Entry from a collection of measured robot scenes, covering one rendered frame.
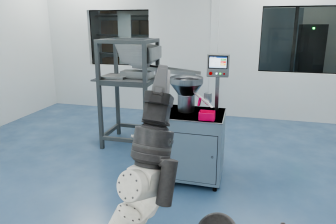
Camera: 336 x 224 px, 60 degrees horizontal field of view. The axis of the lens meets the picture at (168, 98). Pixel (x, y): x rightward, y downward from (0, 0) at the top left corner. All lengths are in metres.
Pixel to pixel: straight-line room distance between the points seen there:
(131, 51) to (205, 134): 1.51
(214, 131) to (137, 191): 2.33
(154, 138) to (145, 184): 0.09
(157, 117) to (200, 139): 2.34
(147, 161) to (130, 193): 0.07
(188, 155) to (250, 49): 2.92
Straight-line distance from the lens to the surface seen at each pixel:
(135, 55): 3.76
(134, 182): 0.61
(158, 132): 0.61
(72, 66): 6.50
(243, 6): 5.44
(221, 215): 0.73
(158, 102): 0.59
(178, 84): 2.99
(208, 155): 2.99
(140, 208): 0.72
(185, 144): 2.99
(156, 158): 0.62
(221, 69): 3.13
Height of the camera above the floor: 1.67
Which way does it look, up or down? 14 degrees down
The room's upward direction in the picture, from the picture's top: straight up
